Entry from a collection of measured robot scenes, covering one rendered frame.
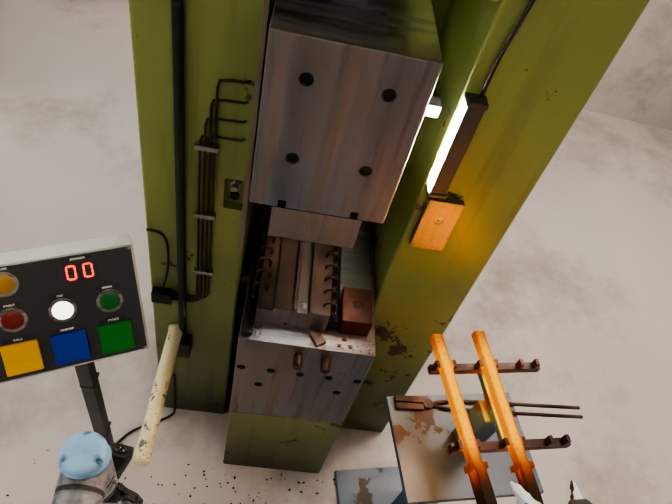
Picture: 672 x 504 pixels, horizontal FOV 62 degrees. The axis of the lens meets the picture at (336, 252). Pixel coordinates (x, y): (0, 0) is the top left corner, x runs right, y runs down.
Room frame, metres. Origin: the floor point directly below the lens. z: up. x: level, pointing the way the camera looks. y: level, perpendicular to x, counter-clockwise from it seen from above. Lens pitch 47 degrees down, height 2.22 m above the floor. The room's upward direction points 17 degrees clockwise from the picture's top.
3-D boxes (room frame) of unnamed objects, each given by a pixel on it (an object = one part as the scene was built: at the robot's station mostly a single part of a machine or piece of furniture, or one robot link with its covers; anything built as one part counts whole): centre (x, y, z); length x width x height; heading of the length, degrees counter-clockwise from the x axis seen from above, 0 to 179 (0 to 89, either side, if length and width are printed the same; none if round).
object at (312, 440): (1.11, 0.05, 0.23); 0.56 x 0.38 x 0.47; 11
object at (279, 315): (1.09, 0.10, 0.96); 0.42 x 0.20 x 0.09; 11
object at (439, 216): (1.07, -0.22, 1.27); 0.09 x 0.02 x 0.17; 101
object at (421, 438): (0.77, -0.50, 0.75); 0.40 x 0.30 x 0.02; 110
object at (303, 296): (1.09, 0.08, 0.99); 0.42 x 0.05 x 0.01; 11
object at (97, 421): (0.70, 0.59, 0.54); 0.04 x 0.04 x 1.08; 11
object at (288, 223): (1.09, 0.10, 1.32); 0.42 x 0.20 x 0.10; 11
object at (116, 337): (0.65, 0.44, 1.01); 0.07 x 0.05 x 0.07; 126
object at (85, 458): (0.29, 0.29, 1.23); 0.09 x 0.08 x 0.11; 14
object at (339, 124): (1.10, 0.06, 1.56); 0.42 x 0.39 x 0.40; 11
